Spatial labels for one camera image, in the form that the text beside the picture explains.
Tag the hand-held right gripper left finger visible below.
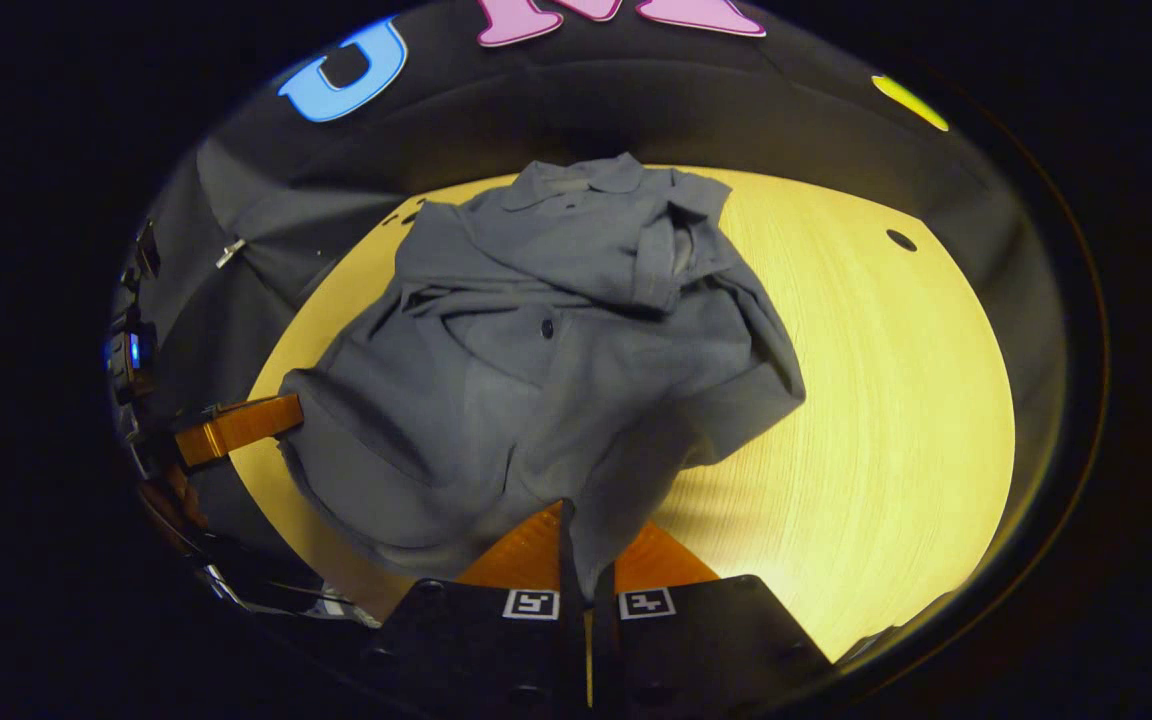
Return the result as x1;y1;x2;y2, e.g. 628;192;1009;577
366;500;588;715

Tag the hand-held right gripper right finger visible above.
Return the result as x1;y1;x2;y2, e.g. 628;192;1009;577
591;520;834;715

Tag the grey long-sleeved collared shirt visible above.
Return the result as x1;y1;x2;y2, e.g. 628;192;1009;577
276;152;807;601

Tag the black backdrop cloth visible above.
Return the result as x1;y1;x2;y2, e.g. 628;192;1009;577
111;0;1072;561

